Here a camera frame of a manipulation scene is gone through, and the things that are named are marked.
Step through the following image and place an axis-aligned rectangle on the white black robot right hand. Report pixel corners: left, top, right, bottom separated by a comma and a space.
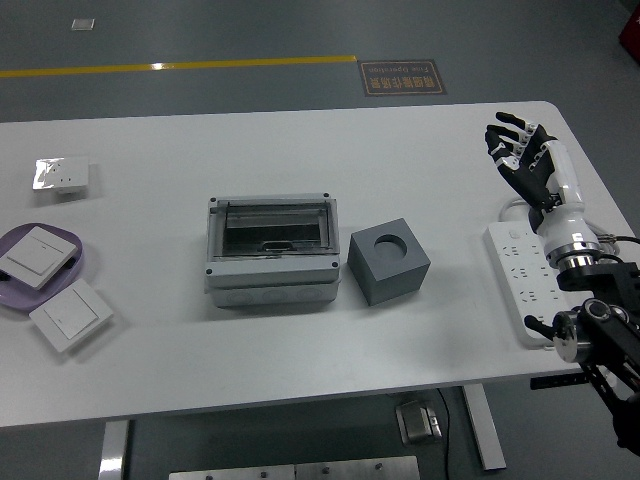
483, 110, 602, 257

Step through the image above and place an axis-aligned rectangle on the grey junction box clear lid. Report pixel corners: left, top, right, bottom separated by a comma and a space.
203, 191, 343, 311

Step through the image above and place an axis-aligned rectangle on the grey cube with round hole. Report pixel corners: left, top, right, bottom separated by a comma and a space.
347, 216, 433, 307

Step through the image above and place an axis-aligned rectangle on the metal floor outlet box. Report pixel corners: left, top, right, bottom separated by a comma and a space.
394, 398, 445, 446

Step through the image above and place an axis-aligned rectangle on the white power strip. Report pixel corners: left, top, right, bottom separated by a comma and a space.
482, 220, 577, 352

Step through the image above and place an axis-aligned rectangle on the red object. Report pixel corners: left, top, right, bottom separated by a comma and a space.
617, 8, 640, 52

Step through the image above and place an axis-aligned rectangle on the black bar under table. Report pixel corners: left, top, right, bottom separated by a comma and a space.
529, 374, 590, 391

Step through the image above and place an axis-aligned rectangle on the brown floor sign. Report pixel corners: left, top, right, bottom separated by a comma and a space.
356, 59, 448, 98

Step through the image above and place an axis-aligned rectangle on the white table leg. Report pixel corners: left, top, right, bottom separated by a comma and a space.
460, 384, 508, 472
97, 419, 131, 480

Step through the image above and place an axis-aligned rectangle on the yellow floor tape line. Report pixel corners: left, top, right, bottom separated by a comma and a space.
0, 54, 359, 80

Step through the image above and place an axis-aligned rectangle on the purple plastic tray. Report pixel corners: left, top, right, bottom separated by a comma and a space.
0, 222, 86, 313

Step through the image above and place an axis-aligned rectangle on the black floor cable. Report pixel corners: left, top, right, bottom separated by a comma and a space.
436, 387, 452, 480

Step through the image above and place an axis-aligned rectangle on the grey metal base plate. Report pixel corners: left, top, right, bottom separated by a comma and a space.
294, 455, 422, 480
168, 463, 297, 480

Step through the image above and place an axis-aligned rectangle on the white wall socket in wrap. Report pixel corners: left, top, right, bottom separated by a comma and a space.
32, 156, 91, 196

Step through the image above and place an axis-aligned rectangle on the white wall switch panel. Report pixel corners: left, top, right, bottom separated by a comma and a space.
0, 225, 83, 290
28, 277, 115, 353

